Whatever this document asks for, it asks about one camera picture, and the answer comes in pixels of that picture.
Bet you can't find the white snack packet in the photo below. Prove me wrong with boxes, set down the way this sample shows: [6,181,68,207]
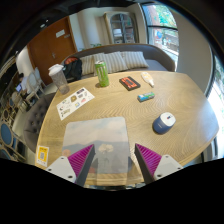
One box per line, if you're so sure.
[141,72,154,87]

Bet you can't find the white sticker sheet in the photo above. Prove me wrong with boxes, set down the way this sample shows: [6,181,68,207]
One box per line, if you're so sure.
[57,87,94,120]

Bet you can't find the grey curved sofa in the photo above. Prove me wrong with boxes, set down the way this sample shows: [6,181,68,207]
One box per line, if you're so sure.
[61,44,175,78]

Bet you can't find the black backpack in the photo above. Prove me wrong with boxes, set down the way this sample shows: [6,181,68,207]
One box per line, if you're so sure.
[63,57,82,83]

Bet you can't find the blue green small pack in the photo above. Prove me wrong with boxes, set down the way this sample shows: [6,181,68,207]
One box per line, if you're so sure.
[137,92,155,102]

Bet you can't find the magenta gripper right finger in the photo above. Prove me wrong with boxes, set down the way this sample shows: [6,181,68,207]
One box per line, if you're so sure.
[135,144,182,183]

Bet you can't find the black and orange box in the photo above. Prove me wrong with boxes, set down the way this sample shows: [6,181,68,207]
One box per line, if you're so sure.
[119,76,141,91]

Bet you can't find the brown wooden door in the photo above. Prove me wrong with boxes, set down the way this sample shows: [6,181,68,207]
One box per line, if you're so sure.
[28,17,76,79]

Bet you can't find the yellow QR code sticker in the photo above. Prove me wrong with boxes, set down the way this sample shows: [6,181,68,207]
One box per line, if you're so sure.
[36,146,49,166]

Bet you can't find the window with dark frame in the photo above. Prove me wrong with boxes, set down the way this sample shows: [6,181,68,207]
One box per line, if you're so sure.
[142,3,179,63]

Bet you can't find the striped cushion middle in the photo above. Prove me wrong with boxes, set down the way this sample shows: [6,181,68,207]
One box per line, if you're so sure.
[93,51,128,73]

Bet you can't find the green drink can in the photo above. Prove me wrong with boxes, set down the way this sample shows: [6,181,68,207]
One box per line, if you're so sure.
[95,60,109,87]

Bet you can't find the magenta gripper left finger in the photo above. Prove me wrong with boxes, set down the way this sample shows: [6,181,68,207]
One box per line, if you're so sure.
[46,145,95,187]

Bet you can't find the striped cushion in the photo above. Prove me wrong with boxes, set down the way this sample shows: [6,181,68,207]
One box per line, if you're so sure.
[93,51,128,73]
[81,55,94,75]
[121,51,148,69]

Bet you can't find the striped cushion left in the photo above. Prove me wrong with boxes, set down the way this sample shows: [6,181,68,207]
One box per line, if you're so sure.
[81,55,94,75]

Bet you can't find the striped cushion right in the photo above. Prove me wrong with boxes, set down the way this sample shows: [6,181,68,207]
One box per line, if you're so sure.
[121,51,148,69]

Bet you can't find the arched display cabinet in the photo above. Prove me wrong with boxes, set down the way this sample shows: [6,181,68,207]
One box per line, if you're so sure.
[104,11,139,44]

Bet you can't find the grey tufted chair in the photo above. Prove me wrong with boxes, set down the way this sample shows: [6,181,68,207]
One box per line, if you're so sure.
[23,93,54,152]

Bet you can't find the clear plastic tumbler with lid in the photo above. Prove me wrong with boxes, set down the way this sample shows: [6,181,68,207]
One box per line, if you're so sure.
[49,64,69,94]

